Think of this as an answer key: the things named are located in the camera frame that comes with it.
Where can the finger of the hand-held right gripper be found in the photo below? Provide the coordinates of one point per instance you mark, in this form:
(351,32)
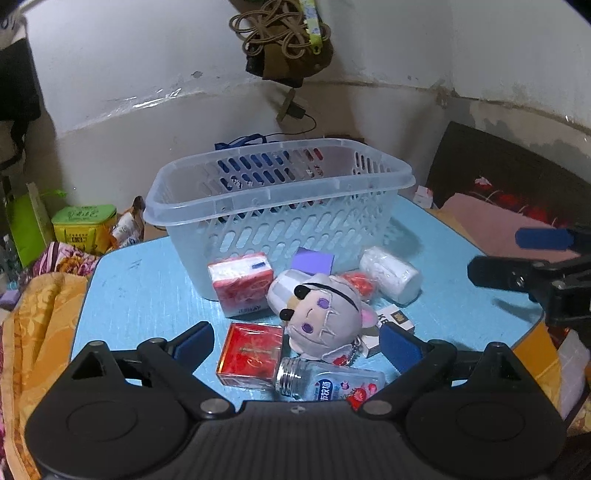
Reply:
(498,273)
(541,238)

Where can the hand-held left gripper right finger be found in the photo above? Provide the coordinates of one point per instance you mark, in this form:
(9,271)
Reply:
(400,350)

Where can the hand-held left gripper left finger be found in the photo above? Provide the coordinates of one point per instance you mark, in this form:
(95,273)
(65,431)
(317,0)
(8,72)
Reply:
(193,345)

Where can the white black card box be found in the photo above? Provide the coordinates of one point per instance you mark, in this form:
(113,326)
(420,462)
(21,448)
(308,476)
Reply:
(397,320)

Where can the red shiny box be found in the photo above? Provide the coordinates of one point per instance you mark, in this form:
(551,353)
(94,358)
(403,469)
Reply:
(251,354)

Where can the clear plastic bottle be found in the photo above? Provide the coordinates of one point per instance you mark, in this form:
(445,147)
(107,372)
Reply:
(332,383)

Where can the red white tissue pack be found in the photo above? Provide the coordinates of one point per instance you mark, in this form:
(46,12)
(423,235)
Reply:
(240,286)

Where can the white tissue roll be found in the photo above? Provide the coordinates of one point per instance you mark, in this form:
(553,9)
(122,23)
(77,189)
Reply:
(391,273)

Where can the small red snack packet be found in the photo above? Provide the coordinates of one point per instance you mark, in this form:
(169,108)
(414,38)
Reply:
(358,284)

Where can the purple foam block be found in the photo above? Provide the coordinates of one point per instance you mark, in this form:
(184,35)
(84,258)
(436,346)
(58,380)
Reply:
(315,261)

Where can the clear plastic basket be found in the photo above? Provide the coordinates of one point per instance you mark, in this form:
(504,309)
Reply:
(277,203)

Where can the dark floral blanket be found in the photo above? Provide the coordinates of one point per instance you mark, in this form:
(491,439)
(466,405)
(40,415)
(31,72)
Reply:
(512,170)

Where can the small white box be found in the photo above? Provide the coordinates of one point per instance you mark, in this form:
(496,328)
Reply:
(423,196)

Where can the orange white snack packet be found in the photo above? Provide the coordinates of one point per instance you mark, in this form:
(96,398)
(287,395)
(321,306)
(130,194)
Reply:
(127,228)

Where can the purple floral cloth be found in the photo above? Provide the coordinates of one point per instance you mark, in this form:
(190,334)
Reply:
(64,258)

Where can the orange blanket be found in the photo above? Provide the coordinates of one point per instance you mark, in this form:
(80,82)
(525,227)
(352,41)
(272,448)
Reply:
(37,350)

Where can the green tea tin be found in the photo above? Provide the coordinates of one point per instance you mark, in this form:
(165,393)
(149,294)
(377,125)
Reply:
(83,227)

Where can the green paper bag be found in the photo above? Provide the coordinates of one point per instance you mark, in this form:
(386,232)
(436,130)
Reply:
(28,221)

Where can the brown hanging bag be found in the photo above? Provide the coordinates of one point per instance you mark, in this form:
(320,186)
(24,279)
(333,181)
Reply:
(295,64)

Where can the black hanging bag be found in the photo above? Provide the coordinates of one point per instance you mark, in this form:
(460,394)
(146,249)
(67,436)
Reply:
(16,92)

